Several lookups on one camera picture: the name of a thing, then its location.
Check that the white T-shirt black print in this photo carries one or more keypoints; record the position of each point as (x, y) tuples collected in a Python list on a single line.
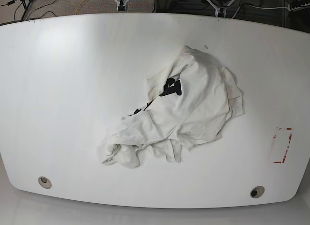
[(189, 102)]

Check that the red tape rectangle marking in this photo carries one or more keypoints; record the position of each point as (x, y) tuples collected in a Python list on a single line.
[(280, 144)]

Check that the white power strip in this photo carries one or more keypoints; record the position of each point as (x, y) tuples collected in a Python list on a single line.
[(297, 5)]

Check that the right table cable grommet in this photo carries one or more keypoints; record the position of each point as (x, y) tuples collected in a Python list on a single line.
[(257, 192)]

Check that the table cable grommet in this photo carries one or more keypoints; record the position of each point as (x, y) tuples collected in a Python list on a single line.
[(44, 182), (257, 192)]

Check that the left table cable grommet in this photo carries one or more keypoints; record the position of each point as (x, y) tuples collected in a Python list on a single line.
[(44, 182)]

